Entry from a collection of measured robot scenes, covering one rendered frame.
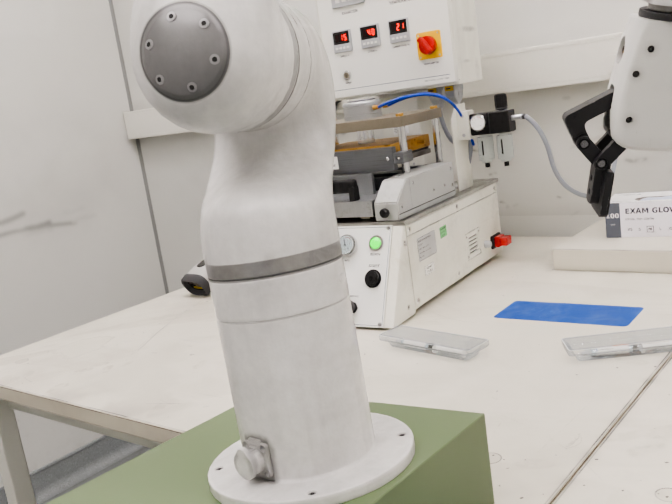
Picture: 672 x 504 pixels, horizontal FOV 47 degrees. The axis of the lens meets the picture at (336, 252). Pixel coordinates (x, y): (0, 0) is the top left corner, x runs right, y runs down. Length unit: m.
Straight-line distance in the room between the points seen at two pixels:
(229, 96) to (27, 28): 2.23
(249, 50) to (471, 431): 0.41
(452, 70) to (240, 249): 1.09
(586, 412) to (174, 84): 0.65
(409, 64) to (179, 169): 1.30
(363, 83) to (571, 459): 1.08
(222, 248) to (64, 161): 2.16
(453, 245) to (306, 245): 0.96
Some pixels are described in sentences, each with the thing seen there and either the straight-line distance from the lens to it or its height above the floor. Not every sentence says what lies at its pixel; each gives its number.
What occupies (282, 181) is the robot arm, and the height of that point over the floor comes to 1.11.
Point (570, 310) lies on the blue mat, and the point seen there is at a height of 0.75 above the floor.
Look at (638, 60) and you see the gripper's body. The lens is 0.63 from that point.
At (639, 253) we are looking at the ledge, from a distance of 1.58.
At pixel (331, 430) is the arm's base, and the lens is 0.66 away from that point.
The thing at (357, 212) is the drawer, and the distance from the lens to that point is 1.42.
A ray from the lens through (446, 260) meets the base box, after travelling 1.53.
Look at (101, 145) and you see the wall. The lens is 2.86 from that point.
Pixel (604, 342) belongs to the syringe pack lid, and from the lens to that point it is 1.16.
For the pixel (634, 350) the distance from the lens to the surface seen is 1.16.
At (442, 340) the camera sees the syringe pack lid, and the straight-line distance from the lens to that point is 1.21.
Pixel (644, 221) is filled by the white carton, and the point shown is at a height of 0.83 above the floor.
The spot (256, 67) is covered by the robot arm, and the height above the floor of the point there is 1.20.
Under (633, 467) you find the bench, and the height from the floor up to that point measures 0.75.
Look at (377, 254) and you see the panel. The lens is 1.39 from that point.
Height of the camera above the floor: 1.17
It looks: 12 degrees down
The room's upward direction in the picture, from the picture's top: 8 degrees counter-clockwise
